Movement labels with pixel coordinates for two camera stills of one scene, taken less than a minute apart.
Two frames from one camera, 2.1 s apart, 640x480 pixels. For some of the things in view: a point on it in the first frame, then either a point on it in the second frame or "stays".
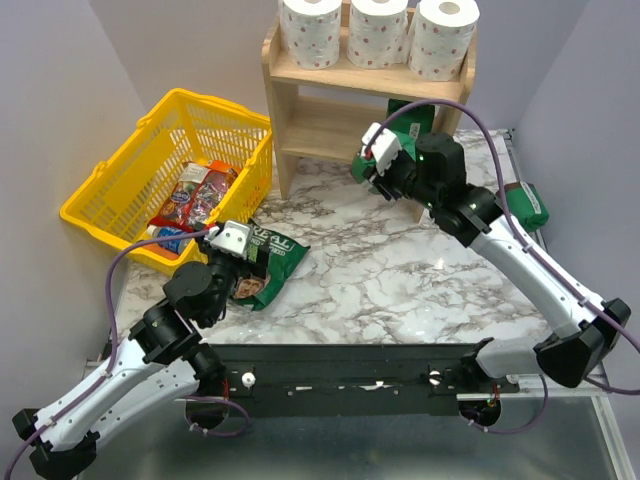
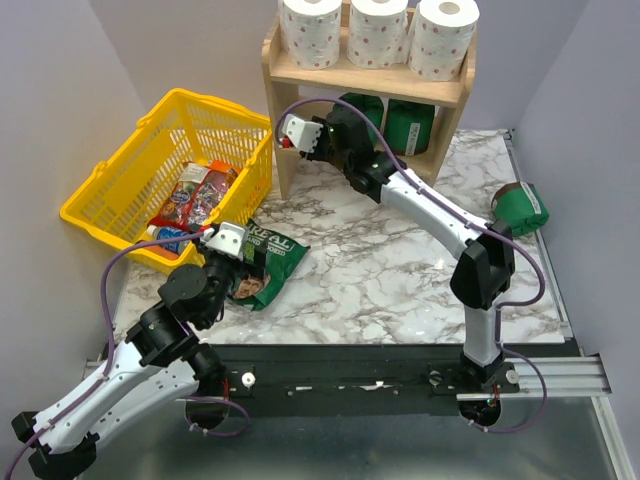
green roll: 408,140 -> 371,105
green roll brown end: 408,122 stays
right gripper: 383,182 -> 317,154
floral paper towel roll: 377,33 stays
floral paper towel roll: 311,32 stays
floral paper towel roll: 442,36 stays
